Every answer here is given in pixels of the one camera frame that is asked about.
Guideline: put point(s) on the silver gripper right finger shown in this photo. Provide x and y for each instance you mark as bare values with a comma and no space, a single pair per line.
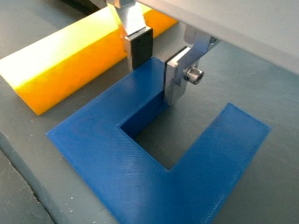
180,67

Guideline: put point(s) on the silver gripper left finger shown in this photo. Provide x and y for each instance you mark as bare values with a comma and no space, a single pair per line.
138,35

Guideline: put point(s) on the blue U-shaped block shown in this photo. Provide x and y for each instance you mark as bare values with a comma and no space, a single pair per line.
142,192

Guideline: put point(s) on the yellow long bar block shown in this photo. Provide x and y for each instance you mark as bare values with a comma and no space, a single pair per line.
55,66

